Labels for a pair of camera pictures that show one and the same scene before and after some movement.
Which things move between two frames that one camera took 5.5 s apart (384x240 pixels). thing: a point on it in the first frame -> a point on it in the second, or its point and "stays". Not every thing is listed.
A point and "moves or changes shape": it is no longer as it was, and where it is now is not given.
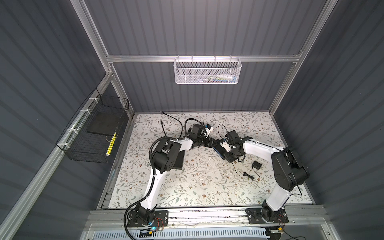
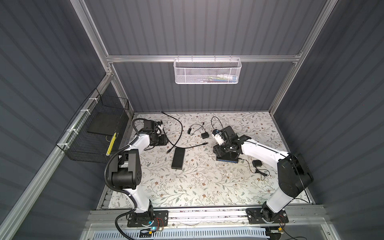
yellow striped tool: x=111 y=145 stays
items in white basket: x=219 y=78 stays
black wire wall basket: x=92 y=135 stays
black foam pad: x=105 y=123 stays
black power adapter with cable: x=256 y=165 moves or changes shape
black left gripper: x=210 y=142 -> x=162 y=141
